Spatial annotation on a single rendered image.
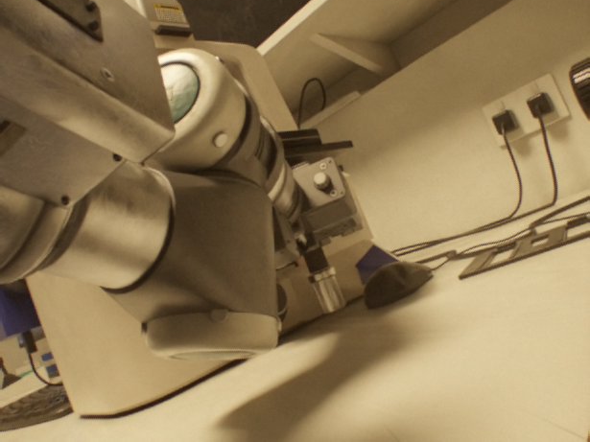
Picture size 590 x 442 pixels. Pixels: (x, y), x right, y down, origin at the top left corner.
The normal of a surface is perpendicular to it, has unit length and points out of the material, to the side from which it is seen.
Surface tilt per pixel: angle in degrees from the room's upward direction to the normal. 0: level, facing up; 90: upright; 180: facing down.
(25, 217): 131
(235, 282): 97
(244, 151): 135
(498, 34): 90
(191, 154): 159
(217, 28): 86
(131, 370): 90
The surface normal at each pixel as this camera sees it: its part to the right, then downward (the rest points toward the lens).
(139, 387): 0.14, -0.15
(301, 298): 0.43, -0.26
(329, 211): 0.29, 0.86
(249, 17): -0.67, 0.12
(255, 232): 0.82, -0.27
